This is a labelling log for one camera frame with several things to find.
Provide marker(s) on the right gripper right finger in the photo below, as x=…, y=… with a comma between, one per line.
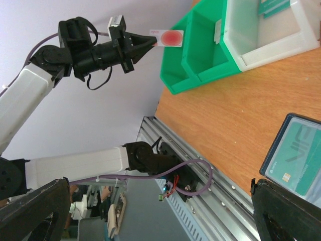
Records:
x=281, y=215

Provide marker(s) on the left small circuit board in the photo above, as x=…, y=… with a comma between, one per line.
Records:
x=163, y=194

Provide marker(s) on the grey slotted cable duct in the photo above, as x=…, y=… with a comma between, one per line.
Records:
x=183, y=213

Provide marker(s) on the red circle white card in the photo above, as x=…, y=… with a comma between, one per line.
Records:
x=168, y=38

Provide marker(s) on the green plastic tray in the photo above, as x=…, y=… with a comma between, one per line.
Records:
x=203, y=56

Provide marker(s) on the dark blue card holder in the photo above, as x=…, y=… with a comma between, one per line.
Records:
x=313, y=196

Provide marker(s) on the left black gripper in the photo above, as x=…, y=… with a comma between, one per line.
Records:
x=116, y=51

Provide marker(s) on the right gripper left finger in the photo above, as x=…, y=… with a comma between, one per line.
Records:
x=38, y=215

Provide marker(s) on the teal card in white tray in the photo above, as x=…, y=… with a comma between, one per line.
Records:
x=268, y=8

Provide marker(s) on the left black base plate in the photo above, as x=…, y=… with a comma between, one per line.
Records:
x=184, y=177

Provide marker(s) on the white plastic tray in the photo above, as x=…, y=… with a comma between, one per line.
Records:
x=254, y=41

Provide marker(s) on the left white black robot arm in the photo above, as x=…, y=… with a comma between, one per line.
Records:
x=74, y=119

